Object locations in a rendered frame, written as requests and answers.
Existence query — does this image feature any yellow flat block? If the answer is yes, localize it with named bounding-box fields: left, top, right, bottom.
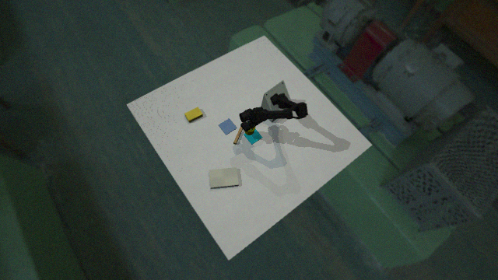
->
left=184, top=107, right=203, bottom=123

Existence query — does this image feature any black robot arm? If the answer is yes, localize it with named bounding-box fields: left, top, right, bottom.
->
left=239, top=93, right=308, bottom=123

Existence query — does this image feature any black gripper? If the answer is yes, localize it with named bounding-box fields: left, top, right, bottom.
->
left=240, top=120, right=260, bottom=132

